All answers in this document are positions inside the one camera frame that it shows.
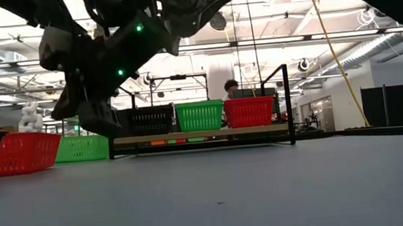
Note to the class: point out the black partition panel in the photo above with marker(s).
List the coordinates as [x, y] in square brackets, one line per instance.
[373, 107]

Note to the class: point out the red plastic slotted basket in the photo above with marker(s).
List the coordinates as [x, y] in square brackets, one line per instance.
[249, 114]
[26, 154]
[248, 99]

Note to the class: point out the white robot figure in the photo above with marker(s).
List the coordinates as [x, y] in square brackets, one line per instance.
[30, 120]

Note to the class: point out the long ceiling light rail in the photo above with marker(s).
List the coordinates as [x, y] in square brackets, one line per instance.
[272, 41]

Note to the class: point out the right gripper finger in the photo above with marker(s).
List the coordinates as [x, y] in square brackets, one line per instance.
[99, 118]
[70, 100]

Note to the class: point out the person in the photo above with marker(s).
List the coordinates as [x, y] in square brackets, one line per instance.
[231, 85]

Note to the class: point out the black table frame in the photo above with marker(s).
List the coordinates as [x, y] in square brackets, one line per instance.
[371, 133]

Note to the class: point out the white round column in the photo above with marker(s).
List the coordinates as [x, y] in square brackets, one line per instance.
[220, 74]

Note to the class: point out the wooden shelf with black frame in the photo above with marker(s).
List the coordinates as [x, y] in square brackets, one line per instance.
[203, 133]

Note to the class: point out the green plastic slotted basket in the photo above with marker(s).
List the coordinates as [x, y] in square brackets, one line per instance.
[80, 150]
[200, 118]
[198, 102]

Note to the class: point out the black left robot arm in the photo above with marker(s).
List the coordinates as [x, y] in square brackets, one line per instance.
[31, 10]

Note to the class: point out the dark monitor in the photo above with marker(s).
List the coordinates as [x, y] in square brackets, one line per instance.
[254, 93]

